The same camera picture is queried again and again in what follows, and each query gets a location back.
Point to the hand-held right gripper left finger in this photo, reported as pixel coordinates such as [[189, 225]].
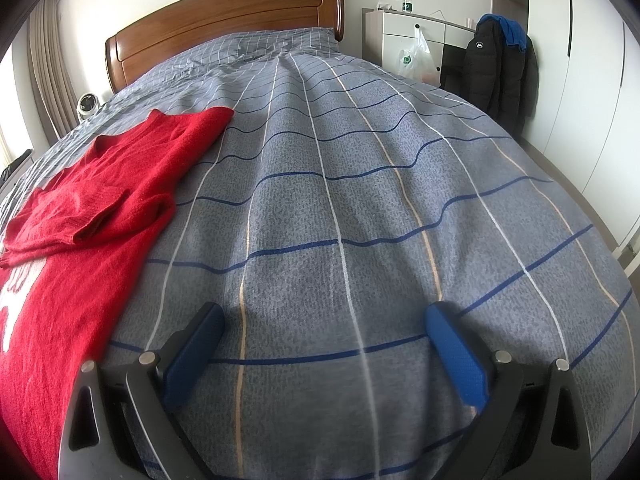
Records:
[[195, 360]]

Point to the small white fan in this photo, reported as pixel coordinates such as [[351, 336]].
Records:
[[88, 107]]

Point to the grey checked bed cover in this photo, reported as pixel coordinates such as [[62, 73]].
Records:
[[350, 210]]

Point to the plastic bottle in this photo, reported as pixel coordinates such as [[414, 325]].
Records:
[[407, 4]]

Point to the white cabinet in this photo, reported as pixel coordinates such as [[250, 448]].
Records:
[[395, 30]]

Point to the white wardrobe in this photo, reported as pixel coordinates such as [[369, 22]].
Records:
[[580, 85]]

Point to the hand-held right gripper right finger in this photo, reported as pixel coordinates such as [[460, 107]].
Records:
[[457, 360]]

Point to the beige curtain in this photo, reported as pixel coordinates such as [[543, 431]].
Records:
[[50, 70]]

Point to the wooden headboard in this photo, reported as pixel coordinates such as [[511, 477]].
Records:
[[225, 20]]

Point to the blue garment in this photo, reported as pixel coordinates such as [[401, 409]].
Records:
[[512, 32]]

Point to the black jacket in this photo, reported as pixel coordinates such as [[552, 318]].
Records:
[[492, 80]]

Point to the dark cloth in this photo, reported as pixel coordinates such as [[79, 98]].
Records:
[[15, 165]]

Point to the red knit sweater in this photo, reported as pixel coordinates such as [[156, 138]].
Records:
[[100, 210]]

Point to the white plastic bag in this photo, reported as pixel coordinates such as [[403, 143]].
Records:
[[417, 60]]

